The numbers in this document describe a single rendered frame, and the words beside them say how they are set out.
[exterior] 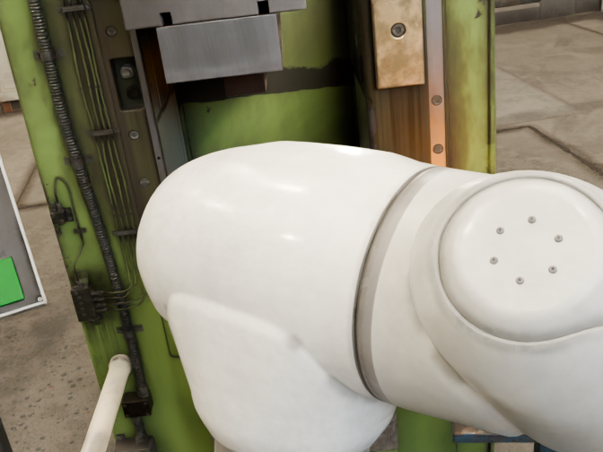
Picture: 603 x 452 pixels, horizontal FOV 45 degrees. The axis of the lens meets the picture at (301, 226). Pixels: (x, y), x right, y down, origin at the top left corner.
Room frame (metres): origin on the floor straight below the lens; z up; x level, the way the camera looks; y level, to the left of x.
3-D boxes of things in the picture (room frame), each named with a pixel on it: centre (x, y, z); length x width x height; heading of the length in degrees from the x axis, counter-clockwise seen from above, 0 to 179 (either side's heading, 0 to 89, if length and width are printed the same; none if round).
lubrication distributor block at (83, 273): (1.36, 0.47, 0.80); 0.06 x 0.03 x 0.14; 89
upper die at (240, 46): (1.44, 0.09, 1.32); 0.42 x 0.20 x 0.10; 179
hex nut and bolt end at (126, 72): (1.39, 0.29, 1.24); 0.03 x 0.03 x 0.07; 89
